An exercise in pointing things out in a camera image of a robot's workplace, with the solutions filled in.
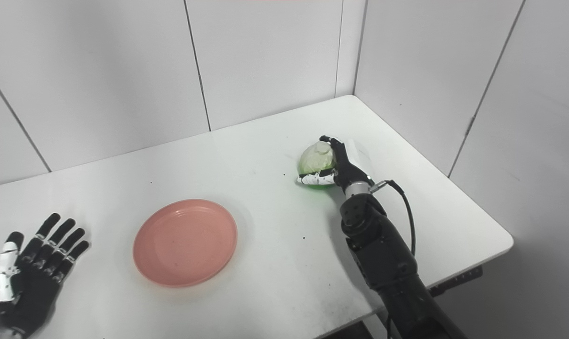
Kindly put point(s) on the green white cabbage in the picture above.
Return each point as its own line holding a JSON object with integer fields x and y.
{"x": 315, "y": 160}

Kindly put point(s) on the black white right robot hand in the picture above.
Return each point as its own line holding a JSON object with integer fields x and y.
{"x": 350, "y": 169}

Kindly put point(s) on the pink plastic plate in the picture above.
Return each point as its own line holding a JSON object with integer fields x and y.
{"x": 185, "y": 242}

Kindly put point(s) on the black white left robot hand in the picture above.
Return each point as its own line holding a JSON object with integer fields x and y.
{"x": 30, "y": 292}

